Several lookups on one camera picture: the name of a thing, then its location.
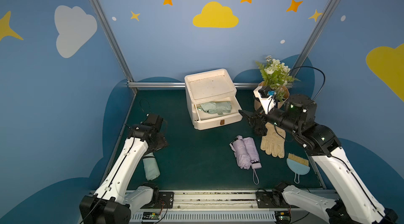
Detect white three-drawer cabinet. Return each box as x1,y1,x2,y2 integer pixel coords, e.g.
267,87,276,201
185,69,242,130

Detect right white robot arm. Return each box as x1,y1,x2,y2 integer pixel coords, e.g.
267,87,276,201
240,87,398,224

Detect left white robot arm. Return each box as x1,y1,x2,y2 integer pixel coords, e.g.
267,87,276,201
79,114,168,224

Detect lilac folded umbrella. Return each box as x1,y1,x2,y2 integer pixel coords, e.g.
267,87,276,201
229,135,251,170
243,137,262,185

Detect beige work gloves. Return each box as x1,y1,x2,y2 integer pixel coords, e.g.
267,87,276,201
260,123,286,158

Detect flower plant in pot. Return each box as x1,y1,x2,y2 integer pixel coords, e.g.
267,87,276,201
254,56,297,110

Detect blue hand brush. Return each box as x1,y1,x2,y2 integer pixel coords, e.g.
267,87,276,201
286,153,310,184

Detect left circuit board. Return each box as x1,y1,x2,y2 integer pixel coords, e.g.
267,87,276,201
142,212,161,222

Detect circuit board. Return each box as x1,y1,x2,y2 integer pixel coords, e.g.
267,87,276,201
275,211,291,224
142,212,161,222

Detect right circuit board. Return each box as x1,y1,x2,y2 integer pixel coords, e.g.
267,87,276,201
275,211,291,224

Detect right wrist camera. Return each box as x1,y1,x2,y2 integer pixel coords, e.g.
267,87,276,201
254,86,277,115

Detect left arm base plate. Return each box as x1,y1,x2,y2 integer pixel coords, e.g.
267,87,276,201
142,191,175,209

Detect aluminium front rail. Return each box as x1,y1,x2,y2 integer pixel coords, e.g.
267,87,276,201
77,189,352,224

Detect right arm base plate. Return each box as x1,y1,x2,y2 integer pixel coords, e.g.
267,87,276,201
255,190,297,209

